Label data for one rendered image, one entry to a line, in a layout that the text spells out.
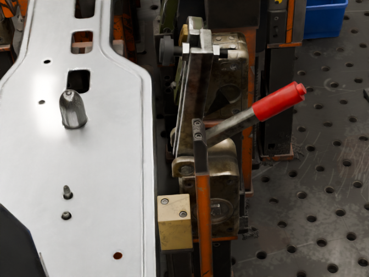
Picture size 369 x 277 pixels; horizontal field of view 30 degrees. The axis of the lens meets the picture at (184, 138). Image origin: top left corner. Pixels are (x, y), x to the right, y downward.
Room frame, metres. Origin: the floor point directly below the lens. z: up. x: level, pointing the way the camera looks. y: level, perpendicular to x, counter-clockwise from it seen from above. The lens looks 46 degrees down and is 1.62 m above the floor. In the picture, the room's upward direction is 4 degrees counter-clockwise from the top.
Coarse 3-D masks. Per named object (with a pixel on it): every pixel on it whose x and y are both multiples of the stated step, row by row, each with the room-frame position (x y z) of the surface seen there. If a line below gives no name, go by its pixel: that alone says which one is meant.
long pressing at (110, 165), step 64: (64, 0) 0.91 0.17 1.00; (64, 64) 0.76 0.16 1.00; (128, 64) 0.74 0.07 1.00; (0, 128) 0.64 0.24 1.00; (64, 128) 0.63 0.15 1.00; (128, 128) 0.62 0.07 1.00; (0, 192) 0.53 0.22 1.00; (128, 192) 0.51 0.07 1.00; (64, 256) 0.43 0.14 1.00; (128, 256) 0.43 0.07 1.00
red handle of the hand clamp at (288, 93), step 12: (288, 84) 0.52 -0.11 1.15; (300, 84) 0.52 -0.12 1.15; (276, 96) 0.51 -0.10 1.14; (288, 96) 0.51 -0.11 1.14; (300, 96) 0.51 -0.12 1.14; (252, 108) 0.52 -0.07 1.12; (264, 108) 0.51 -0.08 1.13; (276, 108) 0.51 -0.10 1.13; (228, 120) 0.52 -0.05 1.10; (240, 120) 0.51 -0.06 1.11; (252, 120) 0.51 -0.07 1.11; (264, 120) 0.51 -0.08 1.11; (216, 132) 0.51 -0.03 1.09; (228, 132) 0.51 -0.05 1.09
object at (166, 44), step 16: (192, 32) 0.53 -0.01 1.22; (208, 32) 0.53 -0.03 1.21; (160, 48) 0.51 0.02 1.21; (176, 48) 0.51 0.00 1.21; (192, 48) 0.50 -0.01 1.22; (208, 48) 0.50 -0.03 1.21; (224, 48) 0.52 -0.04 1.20; (192, 64) 0.50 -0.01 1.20; (208, 64) 0.50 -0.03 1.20; (192, 80) 0.50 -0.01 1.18; (208, 80) 0.50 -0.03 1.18; (192, 96) 0.50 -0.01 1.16; (192, 112) 0.50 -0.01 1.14; (176, 128) 0.53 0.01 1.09; (176, 144) 0.53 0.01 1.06; (192, 144) 0.50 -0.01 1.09
